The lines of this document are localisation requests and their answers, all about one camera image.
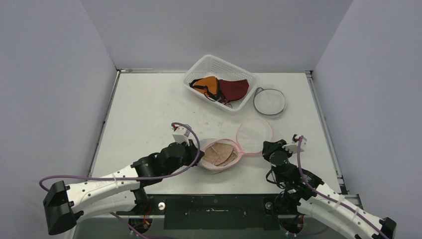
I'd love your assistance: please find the white mesh bag pink zipper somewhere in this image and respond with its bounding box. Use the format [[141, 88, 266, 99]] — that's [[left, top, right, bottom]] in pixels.
[[199, 119, 274, 173]]

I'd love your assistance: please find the beige bra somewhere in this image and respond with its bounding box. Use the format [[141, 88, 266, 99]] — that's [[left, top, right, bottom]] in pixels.
[[202, 142, 238, 167]]

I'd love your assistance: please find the white mesh laundry bag blue zipper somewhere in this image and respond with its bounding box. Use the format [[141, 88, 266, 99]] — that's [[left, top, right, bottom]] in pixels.
[[253, 87, 287, 119]]

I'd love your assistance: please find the dark red orange bra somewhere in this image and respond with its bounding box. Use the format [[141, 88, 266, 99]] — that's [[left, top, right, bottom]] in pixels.
[[189, 76, 249, 105]]

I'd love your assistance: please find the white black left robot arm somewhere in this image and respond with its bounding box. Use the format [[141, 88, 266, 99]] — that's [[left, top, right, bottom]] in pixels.
[[43, 140, 205, 235]]

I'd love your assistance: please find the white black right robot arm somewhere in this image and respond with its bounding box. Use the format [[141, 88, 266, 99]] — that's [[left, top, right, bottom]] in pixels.
[[262, 134, 397, 239]]

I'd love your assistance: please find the white plastic basket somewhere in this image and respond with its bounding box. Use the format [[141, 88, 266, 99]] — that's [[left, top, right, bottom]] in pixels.
[[182, 55, 259, 113]]

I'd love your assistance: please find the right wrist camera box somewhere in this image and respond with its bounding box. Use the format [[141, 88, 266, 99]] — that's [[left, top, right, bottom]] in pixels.
[[282, 134, 307, 154]]

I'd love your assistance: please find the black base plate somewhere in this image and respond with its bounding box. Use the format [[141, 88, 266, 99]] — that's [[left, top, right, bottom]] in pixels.
[[124, 194, 305, 233]]

